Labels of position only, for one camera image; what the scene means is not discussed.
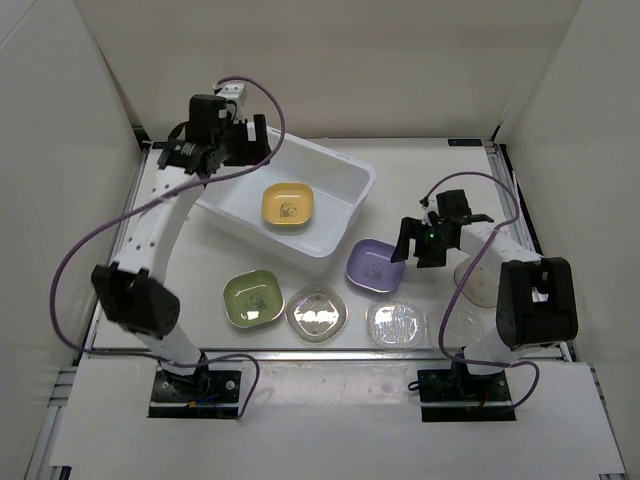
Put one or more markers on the green panda plate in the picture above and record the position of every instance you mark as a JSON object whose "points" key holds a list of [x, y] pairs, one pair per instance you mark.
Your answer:
{"points": [[253, 299]]}

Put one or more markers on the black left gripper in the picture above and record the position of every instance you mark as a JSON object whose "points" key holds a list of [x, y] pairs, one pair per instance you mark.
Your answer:
{"points": [[250, 148]]}

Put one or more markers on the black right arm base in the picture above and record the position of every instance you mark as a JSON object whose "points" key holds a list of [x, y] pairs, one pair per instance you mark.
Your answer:
{"points": [[449, 397]]}

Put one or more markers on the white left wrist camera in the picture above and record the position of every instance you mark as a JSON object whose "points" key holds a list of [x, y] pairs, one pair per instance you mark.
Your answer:
{"points": [[233, 91]]}

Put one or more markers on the clear iridescent square plate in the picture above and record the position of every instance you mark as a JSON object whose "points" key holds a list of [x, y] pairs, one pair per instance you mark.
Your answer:
{"points": [[316, 313]]}

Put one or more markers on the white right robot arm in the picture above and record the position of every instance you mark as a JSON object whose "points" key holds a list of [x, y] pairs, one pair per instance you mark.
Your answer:
{"points": [[536, 305]]}

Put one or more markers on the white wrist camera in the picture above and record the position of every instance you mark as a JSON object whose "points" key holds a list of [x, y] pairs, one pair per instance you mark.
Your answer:
{"points": [[430, 209], [233, 91]]}

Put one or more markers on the clear textured glass plate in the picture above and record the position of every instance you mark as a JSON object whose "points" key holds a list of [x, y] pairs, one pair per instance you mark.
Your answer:
{"points": [[395, 324]]}

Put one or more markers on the yellow panda plate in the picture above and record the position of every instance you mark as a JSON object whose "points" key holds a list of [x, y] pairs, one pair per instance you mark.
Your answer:
{"points": [[287, 204]]}

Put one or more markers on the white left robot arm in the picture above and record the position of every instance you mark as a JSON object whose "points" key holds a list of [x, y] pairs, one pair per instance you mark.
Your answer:
{"points": [[132, 290]]}

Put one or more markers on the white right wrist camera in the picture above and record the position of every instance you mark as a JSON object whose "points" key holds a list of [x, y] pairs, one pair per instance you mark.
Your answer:
{"points": [[430, 209]]}

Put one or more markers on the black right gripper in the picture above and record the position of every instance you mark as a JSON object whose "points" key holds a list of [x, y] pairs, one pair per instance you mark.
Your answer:
{"points": [[411, 228]]}

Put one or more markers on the clear smoky oval plate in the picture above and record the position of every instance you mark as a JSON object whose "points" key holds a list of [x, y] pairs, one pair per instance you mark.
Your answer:
{"points": [[481, 288]]}

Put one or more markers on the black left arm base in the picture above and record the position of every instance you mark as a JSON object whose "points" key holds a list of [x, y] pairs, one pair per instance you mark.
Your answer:
{"points": [[209, 394]]}

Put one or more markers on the white plastic bin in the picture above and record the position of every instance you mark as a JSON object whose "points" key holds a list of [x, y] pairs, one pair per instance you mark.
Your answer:
{"points": [[340, 185]]}

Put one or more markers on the clear frosted flat plate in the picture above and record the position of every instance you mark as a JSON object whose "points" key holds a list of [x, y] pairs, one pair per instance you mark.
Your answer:
{"points": [[461, 329]]}

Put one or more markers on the blue label right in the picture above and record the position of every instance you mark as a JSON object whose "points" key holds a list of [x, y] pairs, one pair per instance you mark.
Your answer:
{"points": [[464, 142]]}

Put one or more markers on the purple panda plate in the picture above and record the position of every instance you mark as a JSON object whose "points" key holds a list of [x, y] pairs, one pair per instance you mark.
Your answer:
{"points": [[369, 266]]}

